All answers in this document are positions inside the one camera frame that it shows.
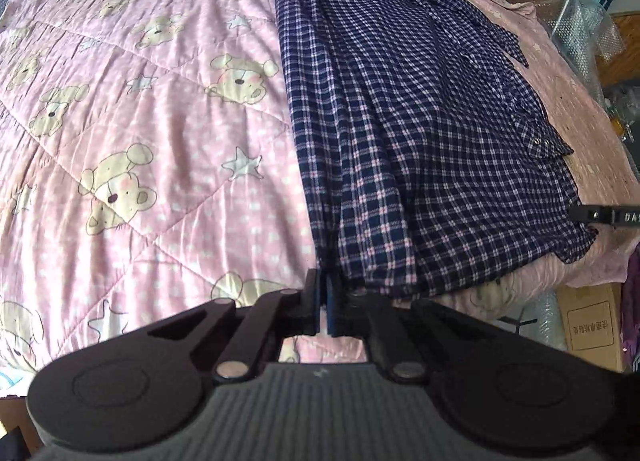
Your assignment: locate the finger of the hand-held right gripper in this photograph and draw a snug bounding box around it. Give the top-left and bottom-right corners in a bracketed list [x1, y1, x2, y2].
[571, 204, 614, 228]

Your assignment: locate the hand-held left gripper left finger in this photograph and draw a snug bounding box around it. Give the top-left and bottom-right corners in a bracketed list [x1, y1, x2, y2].
[147, 268, 322, 384]

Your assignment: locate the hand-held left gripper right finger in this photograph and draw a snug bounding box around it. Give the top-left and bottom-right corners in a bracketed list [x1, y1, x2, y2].
[325, 273, 506, 386]

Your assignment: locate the navy plaid shirt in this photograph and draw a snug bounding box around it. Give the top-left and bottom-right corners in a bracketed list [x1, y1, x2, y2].
[257, 0, 598, 299]

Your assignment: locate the purple cloth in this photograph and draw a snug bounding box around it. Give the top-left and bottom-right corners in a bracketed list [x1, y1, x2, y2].
[620, 245, 640, 374]

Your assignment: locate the cardboard box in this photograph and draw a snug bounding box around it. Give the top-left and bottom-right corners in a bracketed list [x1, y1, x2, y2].
[556, 282, 628, 373]

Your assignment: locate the wooden side panel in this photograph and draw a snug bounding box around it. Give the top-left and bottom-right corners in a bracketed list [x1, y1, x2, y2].
[597, 13, 640, 89]

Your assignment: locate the clear bubble wrap sheet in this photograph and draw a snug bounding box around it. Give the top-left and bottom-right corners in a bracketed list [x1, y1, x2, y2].
[410, 0, 621, 106]

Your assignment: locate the pink bear print blanket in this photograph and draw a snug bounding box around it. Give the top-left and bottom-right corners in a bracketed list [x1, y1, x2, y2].
[0, 0, 640, 377]

